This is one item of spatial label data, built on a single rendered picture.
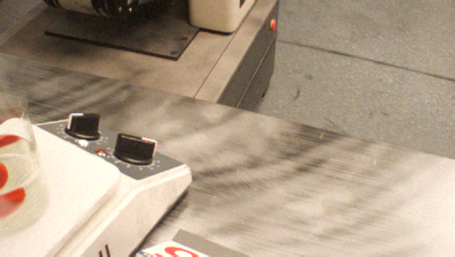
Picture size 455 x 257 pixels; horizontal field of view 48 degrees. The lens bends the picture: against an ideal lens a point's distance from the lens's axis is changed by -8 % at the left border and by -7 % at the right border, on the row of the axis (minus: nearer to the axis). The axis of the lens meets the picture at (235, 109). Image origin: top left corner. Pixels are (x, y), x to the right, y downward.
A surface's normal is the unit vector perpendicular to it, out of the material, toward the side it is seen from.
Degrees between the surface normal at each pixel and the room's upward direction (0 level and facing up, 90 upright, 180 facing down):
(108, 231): 90
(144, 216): 90
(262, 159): 0
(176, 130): 0
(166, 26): 0
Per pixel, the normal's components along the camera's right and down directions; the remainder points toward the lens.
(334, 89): 0.03, -0.77
